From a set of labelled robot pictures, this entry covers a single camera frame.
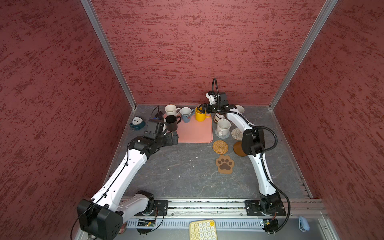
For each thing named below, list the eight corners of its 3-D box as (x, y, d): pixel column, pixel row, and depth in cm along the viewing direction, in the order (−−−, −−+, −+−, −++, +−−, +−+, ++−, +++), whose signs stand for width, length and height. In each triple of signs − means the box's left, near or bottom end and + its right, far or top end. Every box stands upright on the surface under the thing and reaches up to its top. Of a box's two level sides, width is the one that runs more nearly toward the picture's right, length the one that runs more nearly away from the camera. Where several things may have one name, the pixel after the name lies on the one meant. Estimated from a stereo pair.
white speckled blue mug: (178, 121, 112) (177, 113, 105) (183, 113, 117) (182, 105, 110) (189, 124, 110) (188, 116, 103) (193, 117, 115) (193, 108, 108)
